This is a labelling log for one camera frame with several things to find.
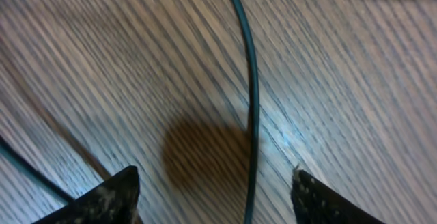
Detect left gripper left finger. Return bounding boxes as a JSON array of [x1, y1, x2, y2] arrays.
[[35, 166, 140, 224]]

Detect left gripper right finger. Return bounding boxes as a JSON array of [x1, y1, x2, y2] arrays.
[[291, 167, 383, 224]]

